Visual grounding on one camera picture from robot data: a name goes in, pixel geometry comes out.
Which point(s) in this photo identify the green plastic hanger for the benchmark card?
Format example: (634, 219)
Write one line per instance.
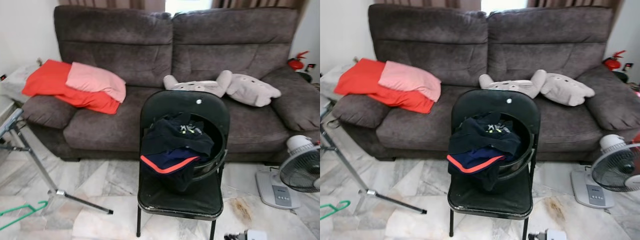
(340, 204)
(31, 207)

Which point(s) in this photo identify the red fire extinguisher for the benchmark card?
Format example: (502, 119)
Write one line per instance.
(611, 63)
(296, 63)

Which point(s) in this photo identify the white electric floor fan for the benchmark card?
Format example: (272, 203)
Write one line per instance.
(617, 167)
(300, 170)

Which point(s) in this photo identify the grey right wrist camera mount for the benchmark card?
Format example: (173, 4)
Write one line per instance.
(557, 235)
(256, 235)

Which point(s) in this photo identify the pink pillow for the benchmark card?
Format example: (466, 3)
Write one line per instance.
(95, 80)
(407, 79)

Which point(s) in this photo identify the grey plush toy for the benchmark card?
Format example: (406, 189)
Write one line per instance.
(565, 89)
(515, 87)
(200, 87)
(250, 90)

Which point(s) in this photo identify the silver metal clothes rack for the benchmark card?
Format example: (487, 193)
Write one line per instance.
(368, 191)
(59, 192)

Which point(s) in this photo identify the black laundry basket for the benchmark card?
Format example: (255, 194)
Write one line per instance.
(212, 167)
(522, 165)

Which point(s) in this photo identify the black folding chair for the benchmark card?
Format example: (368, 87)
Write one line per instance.
(180, 200)
(490, 200)

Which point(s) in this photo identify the navy garment red stripe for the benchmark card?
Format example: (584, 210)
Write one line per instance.
(475, 157)
(170, 159)

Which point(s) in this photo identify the dark grey fabric sofa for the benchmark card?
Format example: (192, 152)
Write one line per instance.
(435, 35)
(125, 35)

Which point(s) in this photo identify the brown curtain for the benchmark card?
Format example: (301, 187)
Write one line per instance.
(425, 3)
(575, 4)
(260, 4)

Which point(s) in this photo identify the red folded blanket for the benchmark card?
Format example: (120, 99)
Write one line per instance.
(360, 77)
(45, 80)

